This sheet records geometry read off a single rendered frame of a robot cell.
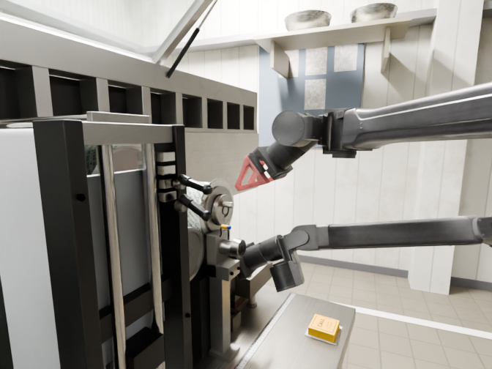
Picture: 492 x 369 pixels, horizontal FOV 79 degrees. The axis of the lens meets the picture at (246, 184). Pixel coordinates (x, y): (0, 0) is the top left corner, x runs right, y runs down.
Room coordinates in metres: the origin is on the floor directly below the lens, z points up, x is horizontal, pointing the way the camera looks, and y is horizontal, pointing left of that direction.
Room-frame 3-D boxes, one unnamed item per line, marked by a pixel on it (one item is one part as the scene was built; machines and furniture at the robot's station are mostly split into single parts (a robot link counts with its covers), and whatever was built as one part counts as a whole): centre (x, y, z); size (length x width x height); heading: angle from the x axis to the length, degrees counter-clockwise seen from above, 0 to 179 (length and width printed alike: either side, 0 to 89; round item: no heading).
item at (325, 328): (0.73, -0.21, 0.91); 0.07 x 0.07 x 0.02; 62
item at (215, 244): (0.65, 0.05, 1.05); 0.06 x 0.05 x 0.31; 62
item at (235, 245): (0.63, 0.02, 1.18); 0.04 x 0.02 x 0.04; 152
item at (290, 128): (0.52, -0.12, 1.43); 0.12 x 0.12 x 0.09; 59
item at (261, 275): (0.94, 0.13, 1.00); 0.40 x 0.16 x 0.06; 62
